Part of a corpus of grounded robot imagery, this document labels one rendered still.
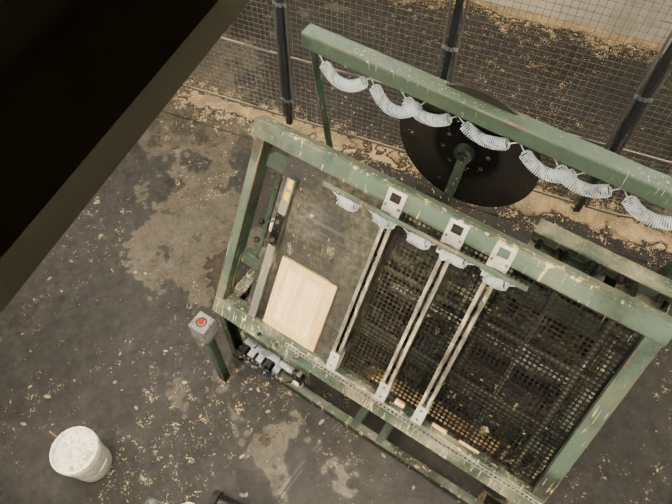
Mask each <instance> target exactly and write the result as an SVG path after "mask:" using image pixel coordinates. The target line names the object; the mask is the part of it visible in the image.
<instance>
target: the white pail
mask: <svg viewBox="0 0 672 504"><path fill-rule="evenodd" d="M49 433H51V434H52V435H53V436H55V437H56V439H55V441H54V442H53V444H52V446H51V449H50V454H49V459H50V464H51V465H52V467H53V469H55V470H56V471H57V472H58V473H60V474H62V475H65V476H70V477H72V476H73V477H74V478H77V479H80V480H82V481H84V482H95V481H98V480H100V479H101V478H103V477H104V476H105V475H106V474H107V473H108V471H109V470H110V467H111V464H112V455H111V453H110V451H109V450H108V449H107V448H106V447H105V446H104V444H103V443H101V442H102V441H101V440H100V439H99V438H98V436H97V435H96V434H95V433H94V432H93V431H92V430H91V429H89V428H87V427H82V426H77V427H72V428H69V429H67V430H65V431H64V432H62V433H61V434H60V435H59V436H58V437H57V436H56V435H55V434H54V433H52V432H51V431H49ZM100 441H101V442H100Z"/></svg>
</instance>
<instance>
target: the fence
mask: <svg viewBox="0 0 672 504"><path fill-rule="evenodd" d="M289 180H290V181H292V182H293V185H292V188H291V190H289V189H288V188H286V187H287V184H288V181H289ZM298 181H299V180H298V179H296V178H294V177H292V176H290V177H288V178H287V181H286V185H285V188H284V192H283V195H282V199H281V202H280V206H279V209H278V213H279V214H281V215H283V216H284V220H283V223H282V227H281V230H280V233H279V237H278V240H277V244H276V246H275V247H274V246H272V245H270V244H268V247H267V251H266V254H265V257H264V261H263V264H262V268H261V271H260V275H259V278H258V282H257V285H256V289H255V292H254V295H253V299H252V302H251V306H250V309H249V313H248V315H250V316H251V317H253V318H256V317H257V316H258V314H259V311H260V308H261V304H262V301H263V298H264V294H265V291H266V288H267V284H268V281H269V278H270V274H271V271H272V268H273V264H274V261H275V258H276V254H277V251H278V248H279V244H280V241H281V238H282V234H283V231H284V228H285V224H286V221H287V218H288V214H289V211H290V208H291V204H292V201H293V198H294V194H295V191H296V188H297V184H298ZM285 191H286V192H288V193H290V195H289V198H288V201H286V200H284V199H283V198H284V194H285Z"/></svg>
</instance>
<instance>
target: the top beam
mask: <svg viewBox="0 0 672 504"><path fill-rule="evenodd" d="M251 134H252V135H254V136H256V137H258V138H260V139H262V140H264V141H266V142H268V143H270V144H271V145H273V146H275V147H277V148H279V149H281V150H283V151H285V152H287V153H289V154H291V155H293V156H295V157H297V158H299V159H301V160H303V161H305V162H307V163H308V164H310V165H312V166H314V167H316V168H318V169H320V170H322V171H324V172H326V173H328V174H330V175H332V176H334V177H336V178H338V179H340V180H342V181H344V182H345V183H347V184H349V185H351V186H353V187H355V188H357V189H359V190H361V191H363V192H365V193H367V194H369V195H371V196H373V197H375V198H377V199H379V200H381V201H383V202H384V200H385V197H386V194H387V192H388V189H389V187H392V188H394V189H396V190H398V191H400V192H402V193H404V194H406V195H408V197H407V199H406V202H405V204H404V207H403V209H402V212H404V213H406V214H408V215H410V216H412V217H414V218H416V219H418V220H420V221H421V222H423V223H425V224H427V225H429V226H431V227H433V228H435V229H437V230H439V231H441V232H443V233H444V232H445V229H446V227H447V225H448V223H449V221H450V219H451V218H453V219H455V220H457V221H459V222H461V223H463V224H465V225H467V226H469V227H470V229H469V232H468V234H467V236H466V238H465V240H464V242H463V243H464V244H466V245H468V246H470V247H472V248H474V249H476V250H478V251H480V252H482V253H484V254H486V255H488V256H490V255H491V253H492V251H493V249H494V247H495V245H496V243H497V241H499V242H501V243H503V244H505V245H507V246H509V247H511V248H513V249H515V250H517V251H518V252H517V254H516V256H515V258H514V260H513V262H512V263H511V265H510V267H511V268H513V269H515V270H517V271H519V272H521V273H523V274H525V275H527V276H529V277H531V278H533V279H534V280H536V281H538V282H540V283H542V284H544V285H546V286H548V287H550V288H552V289H554V290H556V291H558V292H560V293H562V294H564V295H566V296H568V297H570V298H571V299H573V300H575V301H577V302H579V303H581V304H583V305H585V306H587V307H589V308H591V309H593V310H595V311H597V312H599V313H601V314H603V315H605V316H607V317H609V318H610V319H612V320H614V321H616V322H618V323H620V324H622V325H624V326H626V327H628V328H630V329H632V330H634V331H636V332H638V333H640V334H642V335H644V336H646V337H647V338H649V339H651V340H653V341H655V342H657V343H659V344H661V345H663V346H668V345H669V343H670V342H671V341H672V316H670V315H668V314H666V313H664V312H662V311H660V310H658V309H656V308H654V307H652V306H650V305H648V304H646V303H644V302H642V301H640V300H638V299H636V298H634V297H632V296H630V295H627V294H625V293H623V292H621V291H619V290H617V289H615V288H613V287H611V286H609V285H607V284H605V283H603V282H601V281H599V280H597V279H595V278H593V277H591V276H589V275H587V274H585V273H583V272H581V271H579V270H577V269H575V268H573V267H571V266H569V265H567V264H565V263H563V262H561V261H559V260H557V259H555V258H553V257H551V256H549V255H547V254H545V253H543V252H541V251H539V250H537V249H535V248H533V247H531V246H529V245H527V244H525V243H523V242H521V241H519V240H517V239H515V238H513V237H511V236H509V235H507V234H505V233H503V232H501V231H499V230H497V229H495V228H493V227H491V226H489V225H487V224H485V223H483V222H480V221H478V220H476V219H474V218H472V217H470V216H468V215H466V214H464V213H462V212H460V211H458V210H456V209H454V208H452V207H450V206H448V205H446V204H444V203H442V202H440V201H438V200H436V199H434V198H432V197H430V196H428V195H426V194H424V193H422V192H420V191H418V190H416V189H414V188H412V187H410V186H408V185H406V184H404V183H402V182H400V181H398V180H396V179H394V178H392V177H390V176H388V175H386V174H384V173H382V172H380V171H378V170H376V169H374V168H372V167H370V166H368V165H366V164H364V163H362V162H360V161H358V160H356V159H354V158H352V157H350V156H348V155H346V154H344V153H342V152H340V151H338V150H336V149H333V148H331V147H329V146H327V145H325V144H323V143H321V142H319V141H317V140H315V139H313V138H311V137H309V136H307V135H305V134H303V133H301V132H299V131H297V130H295V129H293V128H291V127H289V126H287V125H285V124H283V123H281V122H279V121H277V120H275V119H273V118H271V117H269V116H267V115H262V116H257V117H255V118H254V122H253V126H252V131H251Z"/></svg>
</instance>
